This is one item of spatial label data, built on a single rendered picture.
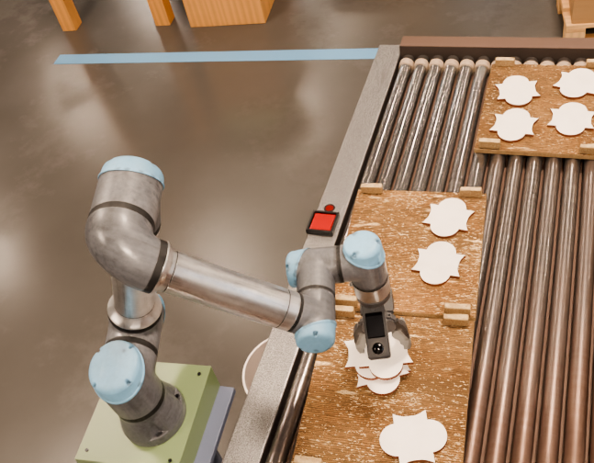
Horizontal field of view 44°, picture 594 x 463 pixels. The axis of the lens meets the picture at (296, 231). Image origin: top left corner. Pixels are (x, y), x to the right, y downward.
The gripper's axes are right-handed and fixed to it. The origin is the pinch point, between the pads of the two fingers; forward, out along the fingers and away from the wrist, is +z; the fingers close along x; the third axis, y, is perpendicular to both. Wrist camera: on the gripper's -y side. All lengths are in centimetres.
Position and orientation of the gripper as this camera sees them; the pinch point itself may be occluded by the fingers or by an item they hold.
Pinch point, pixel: (384, 351)
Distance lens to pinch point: 169.4
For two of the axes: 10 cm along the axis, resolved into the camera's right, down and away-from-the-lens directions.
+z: 2.0, 6.6, 7.3
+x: -9.8, 1.2, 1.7
